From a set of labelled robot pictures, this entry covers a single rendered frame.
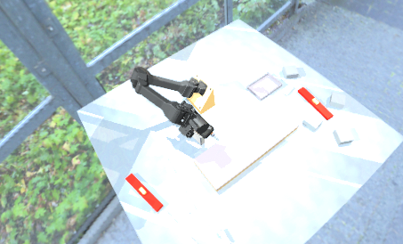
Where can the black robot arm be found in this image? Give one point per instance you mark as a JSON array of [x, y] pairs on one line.
[[141, 80]]

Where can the red long flat bar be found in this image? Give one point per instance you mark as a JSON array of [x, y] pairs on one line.
[[144, 192], [315, 103]]

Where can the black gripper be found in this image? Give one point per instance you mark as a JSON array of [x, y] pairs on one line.
[[207, 132]]

